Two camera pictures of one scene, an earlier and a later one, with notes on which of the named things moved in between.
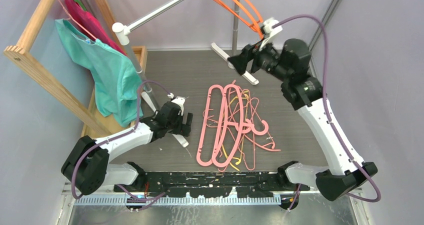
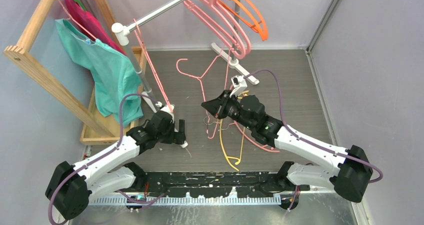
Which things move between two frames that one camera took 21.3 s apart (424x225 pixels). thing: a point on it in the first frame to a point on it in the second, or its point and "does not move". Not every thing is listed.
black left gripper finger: x=189 y=118 to x=181 y=130
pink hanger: x=232 y=124 to x=209 y=5
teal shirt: x=115 y=76 does not move
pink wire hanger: x=250 y=132 to x=201 y=75
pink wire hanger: x=211 y=126 to x=140 y=39
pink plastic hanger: x=218 y=122 to x=204 y=6
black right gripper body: x=267 y=61 to x=231 y=107
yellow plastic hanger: x=239 y=161 does not move
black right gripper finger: x=250 y=51 to x=215 y=105
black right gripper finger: x=239 y=61 to x=215 y=106
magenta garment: x=89 y=23 does not move
